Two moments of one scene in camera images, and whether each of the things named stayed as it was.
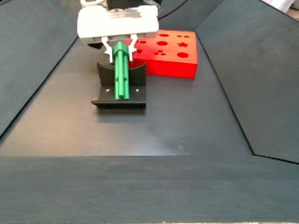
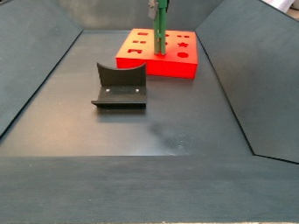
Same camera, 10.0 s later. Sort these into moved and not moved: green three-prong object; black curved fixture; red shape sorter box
Moved: green three-prong object
Not moved: red shape sorter box; black curved fixture
